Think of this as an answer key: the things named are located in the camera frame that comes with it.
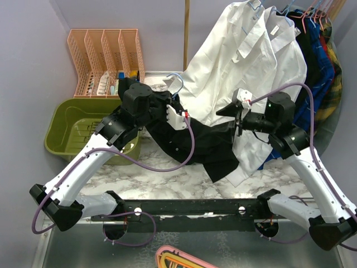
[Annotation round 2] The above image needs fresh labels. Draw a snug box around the light blue hanger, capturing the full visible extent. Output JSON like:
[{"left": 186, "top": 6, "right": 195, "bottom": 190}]
[{"left": 164, "top": 73, "right": 184, "bottom": 99}]

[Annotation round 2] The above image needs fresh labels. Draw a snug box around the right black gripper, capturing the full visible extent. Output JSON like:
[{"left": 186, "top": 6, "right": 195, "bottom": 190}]
[{"left": 210, "top": 102, "right": 277, "bottom": 142}]

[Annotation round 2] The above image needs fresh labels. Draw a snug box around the pink hanger stack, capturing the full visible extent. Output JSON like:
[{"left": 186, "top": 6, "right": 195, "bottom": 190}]
[{"left": 155, "top": 245, "right": 216, "bottom": 267}]

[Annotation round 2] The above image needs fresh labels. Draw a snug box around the white shirt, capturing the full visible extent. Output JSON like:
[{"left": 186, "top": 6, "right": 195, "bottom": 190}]
[
  {"left": 226, "top": 7, "right": 307, "bottom": 187},
  {"left": 179, "top": 1, "right": 264, "bottom": 126}
]

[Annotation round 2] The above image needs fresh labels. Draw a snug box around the olive green plastic basin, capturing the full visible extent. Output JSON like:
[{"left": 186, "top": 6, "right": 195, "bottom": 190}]
[{"left": 44, "top": 99, "right": 142, "bottom": 166}]

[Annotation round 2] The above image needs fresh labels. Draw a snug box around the black shirt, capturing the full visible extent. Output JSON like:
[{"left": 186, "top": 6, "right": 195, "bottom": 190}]
[
  {"left": 117, "top": 78, "right": 242, "bottom": 184},
  {"left": 287, "top": 12, "right": 321, "bottom": 98}
]

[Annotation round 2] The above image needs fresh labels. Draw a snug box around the yellow plaid shirt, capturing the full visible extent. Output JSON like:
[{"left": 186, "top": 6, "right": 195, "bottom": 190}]
[{"left": 315, "top": 20, "right": 342, "bottom": 126}]

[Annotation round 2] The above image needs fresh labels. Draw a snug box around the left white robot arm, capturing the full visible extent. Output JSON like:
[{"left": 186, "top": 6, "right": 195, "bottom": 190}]
[{"left": 30, "top": 83, "right": 172, "bottom": 234}]

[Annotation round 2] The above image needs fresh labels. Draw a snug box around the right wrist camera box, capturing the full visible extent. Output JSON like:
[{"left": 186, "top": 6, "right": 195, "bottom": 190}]
[{"left": 232, "top": 88, "right": 253, "bottom": 109}]

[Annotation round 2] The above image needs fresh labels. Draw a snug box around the blue plaid shirt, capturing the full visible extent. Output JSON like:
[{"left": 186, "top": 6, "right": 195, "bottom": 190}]
[{"left": 256, "top": 9, "right": 335, "bottom": 171}]

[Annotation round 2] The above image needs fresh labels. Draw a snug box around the black mounting rail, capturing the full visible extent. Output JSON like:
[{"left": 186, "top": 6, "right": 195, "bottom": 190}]
[{"left": 91, "top": 198, "right": 273, "bottom": 233}]

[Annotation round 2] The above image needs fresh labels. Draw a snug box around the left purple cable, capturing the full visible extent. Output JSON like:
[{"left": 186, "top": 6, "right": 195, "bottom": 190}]
[{"left": 31, "top": 116, "right": 196, "bottom": 247}]

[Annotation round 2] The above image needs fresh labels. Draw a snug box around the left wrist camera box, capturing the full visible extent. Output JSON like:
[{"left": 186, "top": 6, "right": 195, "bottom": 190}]
[{"left": 166, "top": 104, "right": 191, "bottom": 131}]

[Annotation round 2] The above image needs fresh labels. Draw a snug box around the black hanging shirt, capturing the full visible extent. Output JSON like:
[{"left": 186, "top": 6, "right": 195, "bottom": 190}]
[{"left": 287, "top": 12, "right": 321, "bottom": 98}]

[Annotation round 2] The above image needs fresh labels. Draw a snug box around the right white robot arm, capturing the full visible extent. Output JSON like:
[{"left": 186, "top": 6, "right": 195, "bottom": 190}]
[{"left": 216, "top": 90, "right": 356, "bottom": 251}]

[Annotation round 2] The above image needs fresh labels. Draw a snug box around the wooden rack pole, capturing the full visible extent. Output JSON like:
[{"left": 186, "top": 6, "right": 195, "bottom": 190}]
[{"left": 183, "top": 0, "right": 190, "bottom": 70}]

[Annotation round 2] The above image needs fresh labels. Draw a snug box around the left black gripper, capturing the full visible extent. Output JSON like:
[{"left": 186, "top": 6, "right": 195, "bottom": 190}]
[{"left": 136, "top": 91, "right": 177, "bottom": 128}]

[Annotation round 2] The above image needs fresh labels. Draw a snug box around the peach plastic file organizer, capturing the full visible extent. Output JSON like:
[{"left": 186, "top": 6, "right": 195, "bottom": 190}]
[{"left": 67, "top": 29, "right": 146, "bottom": 98}]

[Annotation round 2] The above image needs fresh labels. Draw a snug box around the front white shirt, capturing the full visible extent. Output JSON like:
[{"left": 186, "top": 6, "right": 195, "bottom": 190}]
[{"left": 179, "top": 1, "right": 264, "bottom": 126}]

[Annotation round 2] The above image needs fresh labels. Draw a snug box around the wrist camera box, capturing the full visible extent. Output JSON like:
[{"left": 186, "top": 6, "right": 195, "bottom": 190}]
[
  {"left": 166, "top": 104, "right": 191, "bottom": 131},
  {"left": 232, "top": 88, "right": 253, "bottom": 109}
]

